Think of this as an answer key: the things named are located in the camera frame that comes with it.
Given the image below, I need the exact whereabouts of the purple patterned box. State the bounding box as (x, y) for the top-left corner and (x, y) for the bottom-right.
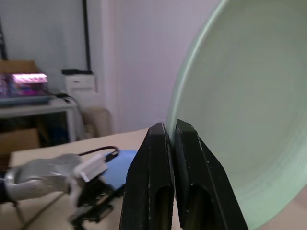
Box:
(0, 73), (15, 97)

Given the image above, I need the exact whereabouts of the blue plate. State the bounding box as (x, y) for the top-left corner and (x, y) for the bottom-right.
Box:
(102, 149), (139, 190)

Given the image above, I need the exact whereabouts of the pink lit device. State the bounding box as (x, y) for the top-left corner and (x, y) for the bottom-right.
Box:
(12, 72), (48, 85)

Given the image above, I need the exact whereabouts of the light green plate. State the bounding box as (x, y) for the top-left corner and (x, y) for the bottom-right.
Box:
(165, 0), (307, 230)

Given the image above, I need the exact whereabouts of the beige bin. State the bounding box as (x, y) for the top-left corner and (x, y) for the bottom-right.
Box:
(83, 108), (113, 140)

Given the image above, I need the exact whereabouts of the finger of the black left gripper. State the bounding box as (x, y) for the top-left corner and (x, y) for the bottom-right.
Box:
(69, 205), (114, 225)
(100, 179), (126, 195)

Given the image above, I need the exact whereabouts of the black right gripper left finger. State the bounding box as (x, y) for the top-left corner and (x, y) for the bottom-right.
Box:
(119, 122), (175, 230)

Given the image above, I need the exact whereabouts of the white side table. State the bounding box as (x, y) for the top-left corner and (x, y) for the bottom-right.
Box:
(0, 98), (79, 142)

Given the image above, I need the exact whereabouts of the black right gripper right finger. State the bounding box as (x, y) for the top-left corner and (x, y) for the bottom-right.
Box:
(174, 119), (249, 230)

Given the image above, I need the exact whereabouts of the black vertical pole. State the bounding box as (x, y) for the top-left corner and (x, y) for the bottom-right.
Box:
(82, 0), (92, 71)

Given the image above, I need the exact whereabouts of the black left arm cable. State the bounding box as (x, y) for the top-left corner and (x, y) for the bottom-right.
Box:
(78, 146), (120, 164)

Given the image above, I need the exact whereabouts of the brown cardboard box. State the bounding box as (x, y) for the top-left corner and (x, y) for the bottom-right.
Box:
(0, 59), (42, 75)
(0, 128), (41, 154)

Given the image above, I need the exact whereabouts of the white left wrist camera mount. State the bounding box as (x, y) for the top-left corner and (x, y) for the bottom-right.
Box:
(69, 154), (108, 207)

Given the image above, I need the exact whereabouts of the blue flat tray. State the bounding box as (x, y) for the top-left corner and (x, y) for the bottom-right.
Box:
(0, 95), (51, 107)

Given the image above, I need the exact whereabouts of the white box-shaped appliance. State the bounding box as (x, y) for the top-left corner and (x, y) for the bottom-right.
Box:
(61, 69), (98, 94)

